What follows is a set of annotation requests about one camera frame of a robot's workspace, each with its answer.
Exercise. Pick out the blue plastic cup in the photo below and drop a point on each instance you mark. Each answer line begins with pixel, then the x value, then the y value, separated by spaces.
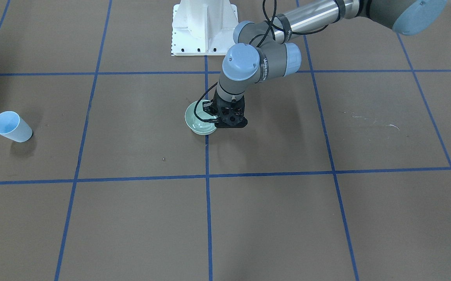
pixel 13 127

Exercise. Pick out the green ceramic bowl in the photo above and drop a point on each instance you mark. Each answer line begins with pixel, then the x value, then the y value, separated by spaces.
pixel 194 123

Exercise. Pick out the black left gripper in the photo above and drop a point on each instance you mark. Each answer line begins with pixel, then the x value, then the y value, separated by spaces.
pixel 209 110

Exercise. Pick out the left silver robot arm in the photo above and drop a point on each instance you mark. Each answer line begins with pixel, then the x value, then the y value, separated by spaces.
pixel 263 51

